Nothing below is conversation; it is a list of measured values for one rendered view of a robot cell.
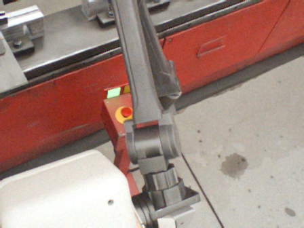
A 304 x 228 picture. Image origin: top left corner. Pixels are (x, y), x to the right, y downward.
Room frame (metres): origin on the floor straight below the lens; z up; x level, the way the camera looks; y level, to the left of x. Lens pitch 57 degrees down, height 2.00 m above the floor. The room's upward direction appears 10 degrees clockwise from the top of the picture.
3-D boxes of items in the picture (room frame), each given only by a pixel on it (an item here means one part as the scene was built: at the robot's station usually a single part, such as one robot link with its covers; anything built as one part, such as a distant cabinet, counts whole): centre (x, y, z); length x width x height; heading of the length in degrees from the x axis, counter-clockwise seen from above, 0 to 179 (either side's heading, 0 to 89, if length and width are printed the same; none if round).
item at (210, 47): (1.35, -0.42, 0.58); 0.15 x 0.02 x 0.07; 127
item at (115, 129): (0.80, -0.09, 0.75); 0.20 x 0.16 x 0.18; 120
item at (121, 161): (0.80, -0.09, 0.39); 0.05 x 0.05 x 0.54; 30
